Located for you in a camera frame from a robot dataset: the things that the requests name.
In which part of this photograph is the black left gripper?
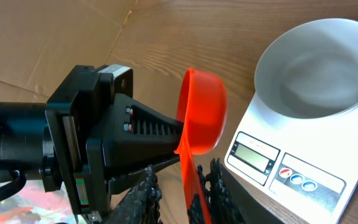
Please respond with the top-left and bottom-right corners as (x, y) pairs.
(45, 65), (183, 215)

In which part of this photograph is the white digital kitchen scale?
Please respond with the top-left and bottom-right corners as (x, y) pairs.
(224, 96), (358, 223)

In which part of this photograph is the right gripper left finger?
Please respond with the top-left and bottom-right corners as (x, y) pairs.
(103, 166), (162, 224)

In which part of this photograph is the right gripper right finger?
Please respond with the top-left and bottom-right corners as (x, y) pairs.
(186, 157), (285, 224)

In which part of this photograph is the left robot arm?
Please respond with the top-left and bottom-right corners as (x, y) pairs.
(0, 65), (183, 216)

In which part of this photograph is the cardboard side panel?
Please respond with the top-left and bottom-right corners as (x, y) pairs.
(0, 0), (134, 102)

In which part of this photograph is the pale grey round bowl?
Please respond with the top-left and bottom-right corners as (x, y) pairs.
(254, 18), (358, 119)

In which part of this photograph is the red plastic measuring scoop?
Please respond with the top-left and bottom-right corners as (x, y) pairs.
(175, 68), (227, 223)

